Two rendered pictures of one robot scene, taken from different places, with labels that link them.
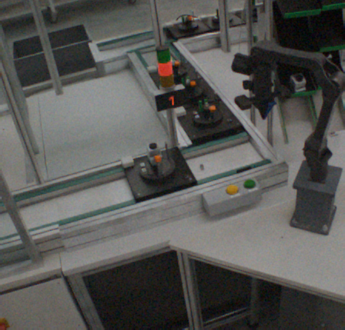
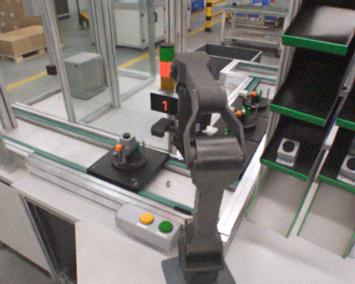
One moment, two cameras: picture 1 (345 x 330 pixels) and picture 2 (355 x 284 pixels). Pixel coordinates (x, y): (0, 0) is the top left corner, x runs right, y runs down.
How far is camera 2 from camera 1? 1.12 m
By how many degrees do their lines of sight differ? 33
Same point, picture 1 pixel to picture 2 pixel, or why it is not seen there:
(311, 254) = not seen: outside the picture
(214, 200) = (123, 214)
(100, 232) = (49, 176)
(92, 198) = (82, 151)
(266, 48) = (182, 59)
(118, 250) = (49, 199)
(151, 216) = (84, 191)
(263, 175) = not seen: hidden behind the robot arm
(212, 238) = (100, 247)
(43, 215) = (48, 142)
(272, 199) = not seen: hidden behind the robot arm
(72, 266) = (18, 186)
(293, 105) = (288, 182)
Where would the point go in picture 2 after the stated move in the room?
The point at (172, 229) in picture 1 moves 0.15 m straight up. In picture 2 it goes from (93, 214) to (86, 184)
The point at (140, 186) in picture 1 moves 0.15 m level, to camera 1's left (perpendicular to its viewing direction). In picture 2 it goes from (103, 163) to (80, 149)
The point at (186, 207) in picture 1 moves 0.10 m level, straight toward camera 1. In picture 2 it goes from (113, 204) to (90, 220)
